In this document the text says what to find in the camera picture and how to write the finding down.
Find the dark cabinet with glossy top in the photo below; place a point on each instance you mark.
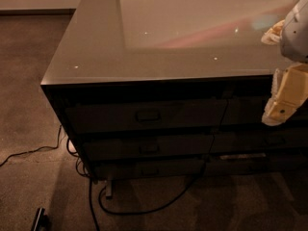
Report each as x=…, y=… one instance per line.
x=137, y=51

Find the black object on floor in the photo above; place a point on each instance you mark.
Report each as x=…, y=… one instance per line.
x=41, y=221

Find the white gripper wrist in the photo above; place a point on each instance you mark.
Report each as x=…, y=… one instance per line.
x=295, y=33

